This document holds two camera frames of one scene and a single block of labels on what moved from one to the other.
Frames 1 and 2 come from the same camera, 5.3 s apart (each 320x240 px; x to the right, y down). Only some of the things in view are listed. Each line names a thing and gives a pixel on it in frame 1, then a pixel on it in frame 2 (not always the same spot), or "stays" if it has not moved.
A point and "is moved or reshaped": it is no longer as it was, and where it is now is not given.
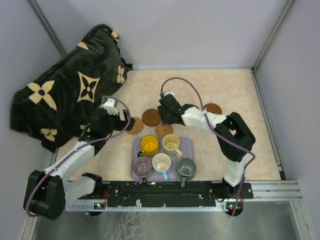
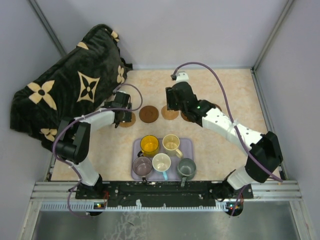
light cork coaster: [160, 130] is moved or reshaped
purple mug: [142, 166] stays
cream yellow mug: [170, 143] stays
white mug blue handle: [161, 162] stays
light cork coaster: [137, 127] is moved or reshaped
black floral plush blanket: [55, 107] stays
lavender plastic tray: [186, 147] stays
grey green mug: [186, 169] stays
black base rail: [163, 194] stays
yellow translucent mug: [149, 146] stays
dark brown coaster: [151, 117] is moved or reshaped
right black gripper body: [165, 116] to [172, 104]
